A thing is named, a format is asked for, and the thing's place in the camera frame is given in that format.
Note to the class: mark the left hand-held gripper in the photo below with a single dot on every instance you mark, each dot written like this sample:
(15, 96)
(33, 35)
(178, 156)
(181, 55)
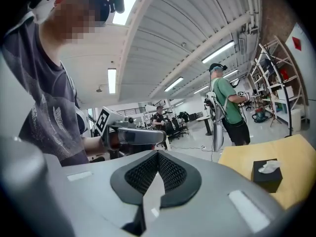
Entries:
(103, 122)

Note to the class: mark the white shelving rack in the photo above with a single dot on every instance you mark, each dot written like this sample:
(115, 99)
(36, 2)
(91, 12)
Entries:
(299, 89)

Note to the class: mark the black tissue box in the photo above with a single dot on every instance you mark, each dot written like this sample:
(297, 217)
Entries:
(266, 181)

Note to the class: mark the white desk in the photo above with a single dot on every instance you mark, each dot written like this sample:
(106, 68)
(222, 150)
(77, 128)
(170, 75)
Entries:
(209, 127)

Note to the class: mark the long ceiling light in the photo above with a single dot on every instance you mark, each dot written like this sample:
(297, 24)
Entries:
(174, 84)
(230, 73)
(218, 51)
(111, 80)
(201, 89)
(128, 4)

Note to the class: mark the person's left forearm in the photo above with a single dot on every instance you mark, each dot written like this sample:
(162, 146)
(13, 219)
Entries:
(95, 144)

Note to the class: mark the grey oval seat pad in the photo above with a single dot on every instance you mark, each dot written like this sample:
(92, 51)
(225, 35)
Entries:
(218, 137)

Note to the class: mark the black office chair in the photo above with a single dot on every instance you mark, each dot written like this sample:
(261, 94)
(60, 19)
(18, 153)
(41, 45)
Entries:
(179, 127)

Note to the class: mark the small white paper scrap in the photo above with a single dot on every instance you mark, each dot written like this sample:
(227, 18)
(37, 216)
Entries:
(269, 167)

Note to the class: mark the person's dark printed t-shirt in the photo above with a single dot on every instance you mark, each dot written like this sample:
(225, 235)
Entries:
(44, 95)

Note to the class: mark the person's head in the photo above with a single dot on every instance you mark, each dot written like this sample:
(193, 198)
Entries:
(74, 18)

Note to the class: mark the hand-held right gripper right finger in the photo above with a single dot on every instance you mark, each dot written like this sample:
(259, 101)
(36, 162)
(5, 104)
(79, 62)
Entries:
(212, 206)

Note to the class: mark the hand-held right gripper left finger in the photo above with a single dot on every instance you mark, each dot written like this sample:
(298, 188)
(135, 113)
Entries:
(93, 201)

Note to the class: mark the ceiling spot lamp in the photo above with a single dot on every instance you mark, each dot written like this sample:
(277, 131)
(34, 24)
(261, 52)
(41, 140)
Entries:
(99, 90)

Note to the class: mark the black head-mounted camera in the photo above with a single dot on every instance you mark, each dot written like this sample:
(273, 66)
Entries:
(118, 0)

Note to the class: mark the teal vacuum cleaner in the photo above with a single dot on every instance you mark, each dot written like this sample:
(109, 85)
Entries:
(260, 116)

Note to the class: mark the person's left hand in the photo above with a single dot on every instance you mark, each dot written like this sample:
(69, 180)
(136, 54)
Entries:
(115, 141)

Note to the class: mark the black coat stand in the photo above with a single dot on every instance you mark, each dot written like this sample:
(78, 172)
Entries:
(291, 125)

